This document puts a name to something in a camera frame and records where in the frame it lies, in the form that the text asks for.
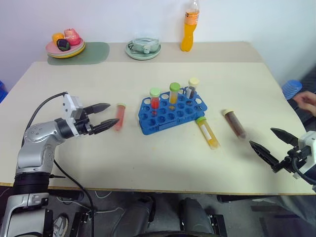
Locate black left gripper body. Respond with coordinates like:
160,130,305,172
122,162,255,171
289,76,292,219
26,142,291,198
73,108,96,136

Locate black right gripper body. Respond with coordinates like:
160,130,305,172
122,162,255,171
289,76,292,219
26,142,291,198
272,146,311,174

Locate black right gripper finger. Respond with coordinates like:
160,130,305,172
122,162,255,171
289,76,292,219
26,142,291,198
270,127,300,149
249,140,280,171

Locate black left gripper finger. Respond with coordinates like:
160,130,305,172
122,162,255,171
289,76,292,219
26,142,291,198
84,102,111,115
92,118,120,135

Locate red liquid tube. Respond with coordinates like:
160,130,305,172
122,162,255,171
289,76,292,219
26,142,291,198
113,102,127,132

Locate brown liquid tube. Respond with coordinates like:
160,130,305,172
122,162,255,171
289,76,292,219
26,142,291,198
222,109,248,141

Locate red tube green cap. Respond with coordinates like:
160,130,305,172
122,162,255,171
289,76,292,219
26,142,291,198
149,87,161,117

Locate yellow liquid tube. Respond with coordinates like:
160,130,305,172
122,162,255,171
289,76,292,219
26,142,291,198
195,116,221,150

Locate blue test tube rack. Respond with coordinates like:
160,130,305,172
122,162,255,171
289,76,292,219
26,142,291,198
138,86,208,136

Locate orange tube green cap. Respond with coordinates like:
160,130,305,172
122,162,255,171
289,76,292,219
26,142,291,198
168,82,181,111

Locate grey tube cream cap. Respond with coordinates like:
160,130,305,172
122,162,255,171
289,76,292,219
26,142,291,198
186,78,200,100

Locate bystander bare hand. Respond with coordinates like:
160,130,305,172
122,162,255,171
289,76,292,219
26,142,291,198
294,90,316,115

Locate stack of blue cups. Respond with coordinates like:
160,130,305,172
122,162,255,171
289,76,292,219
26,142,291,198
281,79,303,100

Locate green placemat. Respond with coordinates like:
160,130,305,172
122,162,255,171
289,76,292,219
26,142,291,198
47,41,110,66

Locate bystander dark clothing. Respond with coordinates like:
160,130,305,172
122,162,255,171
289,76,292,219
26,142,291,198
286,71,316,132

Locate stack of coloured plates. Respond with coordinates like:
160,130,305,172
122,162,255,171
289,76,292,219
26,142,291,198
45,39,87,59

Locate pale green plate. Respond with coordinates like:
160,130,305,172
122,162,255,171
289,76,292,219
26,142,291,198
124,40,162,60

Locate purple toy fruit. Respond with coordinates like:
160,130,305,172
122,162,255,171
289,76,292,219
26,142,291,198
56,39,72,51

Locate pink toy peach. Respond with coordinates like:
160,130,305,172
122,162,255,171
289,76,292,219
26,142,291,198
64,28,81,46

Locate orange toy fruit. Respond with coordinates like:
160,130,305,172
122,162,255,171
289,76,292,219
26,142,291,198
51,32,66,44

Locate blue plastic crate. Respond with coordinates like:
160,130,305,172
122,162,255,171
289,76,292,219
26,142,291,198
0,79,9,105

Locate dark rounded shape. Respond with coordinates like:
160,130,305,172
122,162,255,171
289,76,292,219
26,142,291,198
178,197,213,236
115,194,156,237

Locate grey sneaker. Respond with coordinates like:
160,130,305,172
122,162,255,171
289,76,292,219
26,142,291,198
52,213,70,237

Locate orange soda bottle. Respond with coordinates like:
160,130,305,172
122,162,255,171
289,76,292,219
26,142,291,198
180,0,200,52

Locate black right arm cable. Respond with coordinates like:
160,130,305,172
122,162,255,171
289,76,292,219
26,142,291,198
293,157,316,186

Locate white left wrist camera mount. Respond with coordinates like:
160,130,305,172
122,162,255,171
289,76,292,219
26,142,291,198
61,93,85,137

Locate white cable on floor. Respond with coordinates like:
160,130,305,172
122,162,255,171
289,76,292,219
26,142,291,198
94,190,124,214

